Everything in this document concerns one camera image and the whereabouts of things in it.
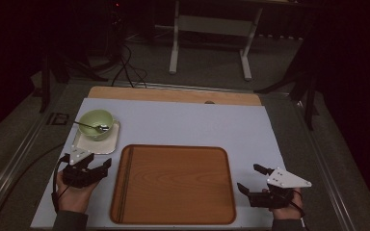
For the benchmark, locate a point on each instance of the person's left hand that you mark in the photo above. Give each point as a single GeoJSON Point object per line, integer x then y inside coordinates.
{"type": "Point", "coordinates": [74, 199]}

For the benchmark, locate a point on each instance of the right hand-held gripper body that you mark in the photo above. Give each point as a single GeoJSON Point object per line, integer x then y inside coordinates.
{"type": "Point", "coordinates": [287, 179]}

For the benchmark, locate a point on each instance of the pale table mat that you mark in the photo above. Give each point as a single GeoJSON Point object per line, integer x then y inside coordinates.
{"type": "Point", "coordinates": [189, 125]}

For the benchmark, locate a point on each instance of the metal spoon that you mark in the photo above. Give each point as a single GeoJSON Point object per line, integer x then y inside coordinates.
{"type": "Point", "coordinates": [102, 128]}

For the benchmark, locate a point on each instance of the metal floor rail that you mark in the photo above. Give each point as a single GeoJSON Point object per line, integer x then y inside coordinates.
{"type": "Point", "coordinates": [16, 160]}
{"type": "Point", "coordinates": [329, 173]}

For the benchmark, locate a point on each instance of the white metal table frame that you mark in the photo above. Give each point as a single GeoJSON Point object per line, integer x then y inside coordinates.
{"type": "Point", "coordinates": [212, 25]}

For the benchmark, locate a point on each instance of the black floor socket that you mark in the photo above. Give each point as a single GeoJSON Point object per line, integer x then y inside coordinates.
{"type": "Point", "coordinates": [58, 118]}

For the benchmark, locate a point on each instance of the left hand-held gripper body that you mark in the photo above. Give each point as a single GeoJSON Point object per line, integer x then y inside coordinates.
{"type": "Point", "coordinates": [77, 176]}

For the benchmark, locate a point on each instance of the person's right hand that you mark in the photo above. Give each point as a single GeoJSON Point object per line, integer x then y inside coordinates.
{"type": "Point", "coordinates": [287, 213]}

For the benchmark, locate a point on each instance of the black stand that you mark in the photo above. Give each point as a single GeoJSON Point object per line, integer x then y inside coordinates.
{"type": "Point", "coordinates": [46, 83]}
{"type": "Point", "coordinates": [309, 102]}

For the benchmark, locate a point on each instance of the green bowl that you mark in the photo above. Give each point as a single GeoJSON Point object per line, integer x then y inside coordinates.
{"type": "Point", "coordinates": [91, 117]}

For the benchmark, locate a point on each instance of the white square plate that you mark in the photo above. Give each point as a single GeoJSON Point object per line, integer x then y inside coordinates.
{"type": "Point", "coordinates": [109, 142]}

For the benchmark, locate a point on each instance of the brown wooden tray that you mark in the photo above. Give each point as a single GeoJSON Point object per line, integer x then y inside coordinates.
{"type": "Point", "coordinates": [179, 186]}

